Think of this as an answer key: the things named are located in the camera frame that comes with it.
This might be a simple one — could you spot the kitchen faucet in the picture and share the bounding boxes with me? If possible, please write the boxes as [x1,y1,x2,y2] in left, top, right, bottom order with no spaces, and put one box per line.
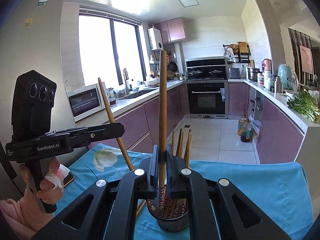
[123,68,130,95]

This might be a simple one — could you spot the left hand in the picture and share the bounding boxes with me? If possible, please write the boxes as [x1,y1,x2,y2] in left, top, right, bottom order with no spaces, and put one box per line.
[19,157,67,205]

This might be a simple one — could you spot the chopstick bundle in holder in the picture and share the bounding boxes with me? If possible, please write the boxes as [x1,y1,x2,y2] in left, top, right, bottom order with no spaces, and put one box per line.
[171,129,192,168]

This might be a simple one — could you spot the white microwave oven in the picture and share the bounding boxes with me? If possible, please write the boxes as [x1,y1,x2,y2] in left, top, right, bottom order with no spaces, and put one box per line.
[67,83,104,122]

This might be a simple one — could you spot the lying chopstick under gripper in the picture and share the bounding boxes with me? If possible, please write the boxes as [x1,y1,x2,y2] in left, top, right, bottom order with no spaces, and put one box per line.
[136,200,146,217]

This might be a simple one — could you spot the black mesh utensil holder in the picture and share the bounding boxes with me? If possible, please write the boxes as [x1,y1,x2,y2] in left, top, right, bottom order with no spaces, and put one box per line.
[147,198,189,233]

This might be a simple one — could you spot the black built-in oven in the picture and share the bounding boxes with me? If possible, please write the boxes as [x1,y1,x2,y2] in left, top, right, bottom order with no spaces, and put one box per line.
[187,80,228,119]

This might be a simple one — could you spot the oil bottle on floor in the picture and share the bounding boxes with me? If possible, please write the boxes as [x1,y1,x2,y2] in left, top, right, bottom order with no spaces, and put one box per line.
[237,115,252,142]

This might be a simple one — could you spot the window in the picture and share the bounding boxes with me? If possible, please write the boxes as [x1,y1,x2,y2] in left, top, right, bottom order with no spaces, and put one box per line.
[79,14,146,88]

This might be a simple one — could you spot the black range hood stove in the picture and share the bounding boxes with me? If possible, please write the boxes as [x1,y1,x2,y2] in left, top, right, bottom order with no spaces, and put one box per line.
[186,56,227,80]

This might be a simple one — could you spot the grey refrigerator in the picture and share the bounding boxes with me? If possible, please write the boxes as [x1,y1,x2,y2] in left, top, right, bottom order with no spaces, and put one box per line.
[1,0,76,146]

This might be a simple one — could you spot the blue floral tablecloth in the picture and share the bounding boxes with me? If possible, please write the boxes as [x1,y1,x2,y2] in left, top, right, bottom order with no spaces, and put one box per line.
[56,144,313,239]

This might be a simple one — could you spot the white water heater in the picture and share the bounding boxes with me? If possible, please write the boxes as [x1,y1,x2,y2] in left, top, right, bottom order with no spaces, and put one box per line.
[148,27,163,51]

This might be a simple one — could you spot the steel pot on counter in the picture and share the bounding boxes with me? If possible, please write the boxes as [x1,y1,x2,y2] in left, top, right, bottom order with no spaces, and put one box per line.
[247,67,260,82]

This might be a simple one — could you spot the pink thermos jug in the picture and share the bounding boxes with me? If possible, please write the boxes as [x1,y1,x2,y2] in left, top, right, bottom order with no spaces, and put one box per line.
[262,59,272,78]

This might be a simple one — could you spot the green leafy vegetables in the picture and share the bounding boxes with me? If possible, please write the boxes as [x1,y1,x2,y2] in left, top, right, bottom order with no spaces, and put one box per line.
[287,89,319,124]

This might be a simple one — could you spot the mint green kettle appliance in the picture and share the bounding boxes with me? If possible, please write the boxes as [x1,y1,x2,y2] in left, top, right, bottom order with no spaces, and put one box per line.
[278,64,293,90]

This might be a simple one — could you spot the wall spice rack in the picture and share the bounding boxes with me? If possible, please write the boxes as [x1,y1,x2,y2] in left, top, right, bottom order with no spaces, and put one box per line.
[223,42,251,64]

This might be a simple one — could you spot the pink wall cabinet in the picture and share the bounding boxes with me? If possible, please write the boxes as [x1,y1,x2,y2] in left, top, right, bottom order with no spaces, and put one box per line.
[154,18,187,43]

